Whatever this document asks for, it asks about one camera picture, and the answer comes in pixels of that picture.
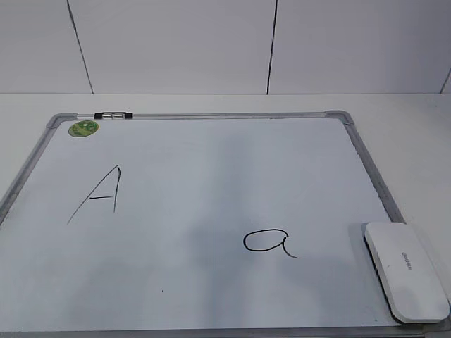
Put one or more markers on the white whiteboard with grey frame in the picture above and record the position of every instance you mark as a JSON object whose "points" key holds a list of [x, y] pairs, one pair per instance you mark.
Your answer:
{"points": [[223, 225]]}

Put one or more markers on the round green magnet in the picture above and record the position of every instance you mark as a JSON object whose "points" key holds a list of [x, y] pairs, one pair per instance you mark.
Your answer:
{"points": [[83, 128]]}

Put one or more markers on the white rectangular whiteboard eraser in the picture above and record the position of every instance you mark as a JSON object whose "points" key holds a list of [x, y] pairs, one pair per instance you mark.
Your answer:
{"points": [[409, 280]]}

